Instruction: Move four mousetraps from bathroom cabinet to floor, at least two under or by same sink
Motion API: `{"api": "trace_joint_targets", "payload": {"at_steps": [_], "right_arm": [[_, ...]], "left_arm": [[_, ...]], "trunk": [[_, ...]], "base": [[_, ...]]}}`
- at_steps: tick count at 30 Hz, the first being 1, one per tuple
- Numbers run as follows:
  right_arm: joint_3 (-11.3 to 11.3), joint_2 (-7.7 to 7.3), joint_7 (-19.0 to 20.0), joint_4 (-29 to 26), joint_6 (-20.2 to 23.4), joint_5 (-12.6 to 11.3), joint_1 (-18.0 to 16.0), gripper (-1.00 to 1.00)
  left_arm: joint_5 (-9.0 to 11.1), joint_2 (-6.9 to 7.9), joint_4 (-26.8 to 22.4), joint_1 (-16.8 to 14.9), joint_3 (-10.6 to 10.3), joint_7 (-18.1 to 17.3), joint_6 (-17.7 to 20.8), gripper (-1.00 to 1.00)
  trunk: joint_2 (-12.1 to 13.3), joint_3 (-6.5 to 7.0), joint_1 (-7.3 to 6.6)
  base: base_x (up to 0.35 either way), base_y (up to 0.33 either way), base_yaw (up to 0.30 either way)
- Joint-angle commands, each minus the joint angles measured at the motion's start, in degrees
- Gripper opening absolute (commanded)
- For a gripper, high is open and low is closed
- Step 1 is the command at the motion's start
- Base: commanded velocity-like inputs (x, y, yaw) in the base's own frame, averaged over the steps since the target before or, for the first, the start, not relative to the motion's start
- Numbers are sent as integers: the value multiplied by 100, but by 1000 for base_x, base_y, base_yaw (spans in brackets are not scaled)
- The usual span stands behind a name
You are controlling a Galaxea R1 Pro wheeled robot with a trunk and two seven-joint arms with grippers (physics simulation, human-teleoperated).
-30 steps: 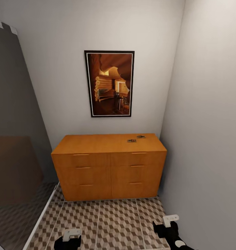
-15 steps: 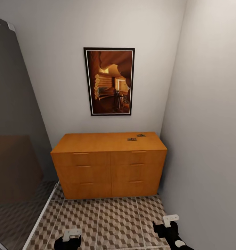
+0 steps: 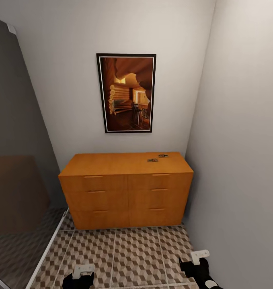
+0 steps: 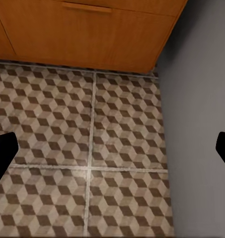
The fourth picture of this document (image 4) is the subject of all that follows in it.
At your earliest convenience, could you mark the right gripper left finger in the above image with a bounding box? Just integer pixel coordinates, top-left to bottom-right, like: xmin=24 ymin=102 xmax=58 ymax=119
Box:
xmin=0 ymin=132 xmax=19 ymax=179

